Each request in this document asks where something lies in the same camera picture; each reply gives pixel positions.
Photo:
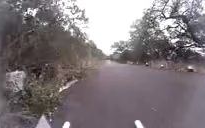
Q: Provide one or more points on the robot's own part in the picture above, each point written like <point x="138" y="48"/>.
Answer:
<point x="66" y="125"/>
<point x="139" y="124"/>

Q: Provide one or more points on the dry grass verge with leaves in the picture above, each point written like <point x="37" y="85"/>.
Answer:
<point x="43" y="96"/>

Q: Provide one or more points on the grey asphalt road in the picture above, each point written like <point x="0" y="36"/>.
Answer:
<point x="130" y="96"/>

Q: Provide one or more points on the row of trees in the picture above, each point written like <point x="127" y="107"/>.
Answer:
<point x="176" y="33"/>
<point x="40" y="33"/>

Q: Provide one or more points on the pale road kerb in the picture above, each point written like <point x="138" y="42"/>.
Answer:
<point x="68" y="85"/>

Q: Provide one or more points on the pale grass verge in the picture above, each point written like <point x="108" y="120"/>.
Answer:
<point x="203" y="68"/>

